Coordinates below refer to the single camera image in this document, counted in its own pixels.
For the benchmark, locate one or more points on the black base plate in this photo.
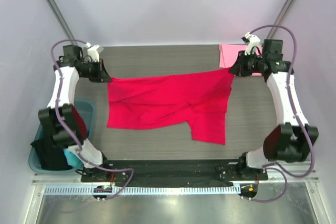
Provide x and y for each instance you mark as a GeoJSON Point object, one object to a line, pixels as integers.
{"type": "Point", "coordinates": [188, 172]}

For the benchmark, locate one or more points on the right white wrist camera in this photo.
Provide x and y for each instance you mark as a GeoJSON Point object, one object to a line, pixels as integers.
{"type": "Point", "coordinates": [252, 43]}

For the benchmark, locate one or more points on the white slotted cable duct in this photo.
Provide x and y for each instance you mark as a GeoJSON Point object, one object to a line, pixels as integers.
{"type": "Point", "coordinates": [95, 190]}

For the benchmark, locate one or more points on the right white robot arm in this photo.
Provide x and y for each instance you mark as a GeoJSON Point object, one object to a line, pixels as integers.
{"type": "Point", "coordinates": [292, 139]}

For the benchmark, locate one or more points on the red t shirt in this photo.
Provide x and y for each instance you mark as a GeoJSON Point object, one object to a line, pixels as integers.
{"type": "Point", "coordinates": [198, 99]}

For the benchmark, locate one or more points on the aluminium frame post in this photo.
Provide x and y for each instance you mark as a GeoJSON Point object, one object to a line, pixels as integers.
{"type": "Point", "coordinates": [60, 18]}
{"type": "Point", "coordinates": [287, 1]}

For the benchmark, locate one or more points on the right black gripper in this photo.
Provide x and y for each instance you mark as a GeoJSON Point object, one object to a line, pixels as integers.
{"type": "Point", "coordinates": [240, 64]}

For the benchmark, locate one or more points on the blue t shirt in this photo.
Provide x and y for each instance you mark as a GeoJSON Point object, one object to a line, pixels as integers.
{"type": "Point", "coordinates": [74, 163]}

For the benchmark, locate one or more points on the folded pink t shirt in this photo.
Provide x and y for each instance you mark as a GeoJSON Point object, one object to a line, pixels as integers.
{"type": "Point", "coordinates": [228, 55]}

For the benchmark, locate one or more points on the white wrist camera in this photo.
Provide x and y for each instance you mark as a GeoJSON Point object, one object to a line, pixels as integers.
{"type": "Point", "coordinates": [252, 43]}
{"type": "Point", "coordinates": [93, 51]}

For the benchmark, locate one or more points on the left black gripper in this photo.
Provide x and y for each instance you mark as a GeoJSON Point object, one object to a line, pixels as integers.
{"type": "Point", "coordinates": [101, 75]}

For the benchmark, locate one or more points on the right aluminium frame post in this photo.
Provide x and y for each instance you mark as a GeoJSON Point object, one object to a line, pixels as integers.
{"type": "Point", "coordinates": [287, 1]}

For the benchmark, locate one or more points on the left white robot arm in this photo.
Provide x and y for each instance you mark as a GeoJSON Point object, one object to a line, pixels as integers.
{"type": "Point", "coordinates": [65, 142]}

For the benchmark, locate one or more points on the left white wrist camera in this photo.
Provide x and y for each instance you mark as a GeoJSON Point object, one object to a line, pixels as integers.
{"type": "Point", "coordinates": [93, 51]}

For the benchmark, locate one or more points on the left aluminium frame post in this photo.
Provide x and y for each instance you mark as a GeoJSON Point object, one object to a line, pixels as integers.
{"type": "Point", "coordinates": [60, 18]}

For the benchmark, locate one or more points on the black t shirt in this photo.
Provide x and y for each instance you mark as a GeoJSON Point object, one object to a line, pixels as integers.
{"type": "Point", "coordinates": [46, 157]}

